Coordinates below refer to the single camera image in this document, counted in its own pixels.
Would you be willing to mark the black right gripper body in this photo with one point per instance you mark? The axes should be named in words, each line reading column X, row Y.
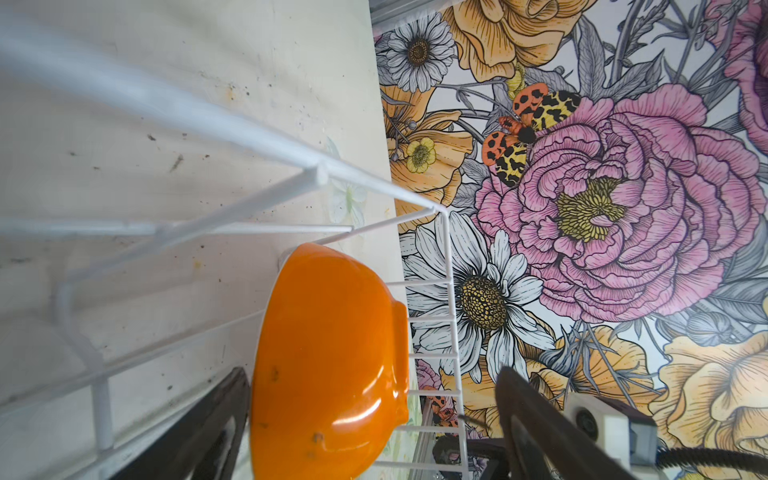
column 486, row 457

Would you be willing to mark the aluminium corner post right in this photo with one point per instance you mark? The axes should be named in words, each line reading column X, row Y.
column 383, row 11

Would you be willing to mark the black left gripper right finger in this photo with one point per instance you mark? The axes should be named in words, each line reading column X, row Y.
column 535, row 432

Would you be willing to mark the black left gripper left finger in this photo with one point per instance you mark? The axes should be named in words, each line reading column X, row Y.
column 205, row 442

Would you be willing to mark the orange plastic bowl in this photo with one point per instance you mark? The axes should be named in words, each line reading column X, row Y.
column 331, row 373

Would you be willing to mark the white wire dish rack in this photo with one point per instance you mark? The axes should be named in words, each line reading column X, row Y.
column 31, row 51

